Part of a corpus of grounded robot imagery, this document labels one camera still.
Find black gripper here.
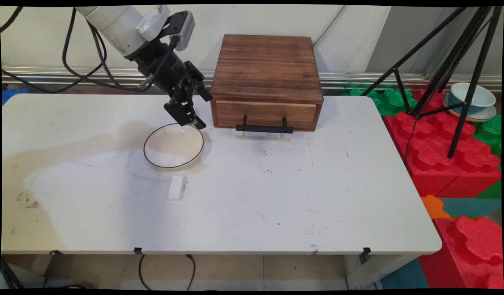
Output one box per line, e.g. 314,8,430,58
127,38,213,130

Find wooden drawer with black handle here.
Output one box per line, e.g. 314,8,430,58
215,100,318,134

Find white plate with black rim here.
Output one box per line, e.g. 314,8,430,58
143,123,204,169

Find brown wooden drawer cabinet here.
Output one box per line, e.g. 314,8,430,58
210,34,324,132

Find small white rectangular block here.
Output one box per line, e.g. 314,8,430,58
168,175,184,201

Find blue foam piece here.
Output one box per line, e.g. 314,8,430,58
2,88,30,106

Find green foam block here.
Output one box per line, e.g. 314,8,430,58
341,88,417,117
472,114,503,159

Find large red foam block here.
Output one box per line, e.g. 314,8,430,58
383,88,502,198

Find white table leg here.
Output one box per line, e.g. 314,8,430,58
344,254,417,290

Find orange foam piece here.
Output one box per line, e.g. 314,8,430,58
420,195,452,220

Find black tripod stand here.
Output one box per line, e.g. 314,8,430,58
361,6,503,159

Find light blue ceramic bowl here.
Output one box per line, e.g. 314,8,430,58
447,82,497,116

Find light blue saucer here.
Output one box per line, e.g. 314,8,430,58
442,92,498,123

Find teal foam mat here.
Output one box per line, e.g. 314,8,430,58
438,197,502,218

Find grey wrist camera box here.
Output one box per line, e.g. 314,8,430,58
167,11,195,52

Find white vented wrist bracket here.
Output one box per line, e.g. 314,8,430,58
136,5,171,42

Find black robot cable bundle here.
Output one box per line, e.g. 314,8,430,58
1,6,156,94

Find white cable on wall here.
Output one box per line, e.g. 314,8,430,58
311,6,347,46

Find aluminium wall rail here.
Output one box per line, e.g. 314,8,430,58
1,67,502,92

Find black cable under table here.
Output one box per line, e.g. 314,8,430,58
138,254,196,292

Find thin black tripod cable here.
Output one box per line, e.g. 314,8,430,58
404,116,419,165

